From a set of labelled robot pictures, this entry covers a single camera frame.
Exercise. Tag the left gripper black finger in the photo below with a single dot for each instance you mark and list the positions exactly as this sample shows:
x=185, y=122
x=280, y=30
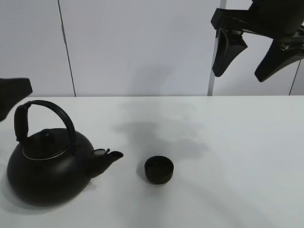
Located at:
x=12, y=91

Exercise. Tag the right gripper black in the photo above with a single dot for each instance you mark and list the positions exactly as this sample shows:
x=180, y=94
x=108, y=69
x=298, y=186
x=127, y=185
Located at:
x=280, y=20

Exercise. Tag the black round teapot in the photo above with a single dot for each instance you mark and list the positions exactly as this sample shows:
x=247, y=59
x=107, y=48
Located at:
x=53, y=165

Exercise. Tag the small black teacup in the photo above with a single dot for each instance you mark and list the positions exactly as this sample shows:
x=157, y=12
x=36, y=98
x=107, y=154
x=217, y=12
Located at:
x=158, y=169

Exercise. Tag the grey vertical wall post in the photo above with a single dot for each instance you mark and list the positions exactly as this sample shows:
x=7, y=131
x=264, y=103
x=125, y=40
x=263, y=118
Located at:
x=222, y=5

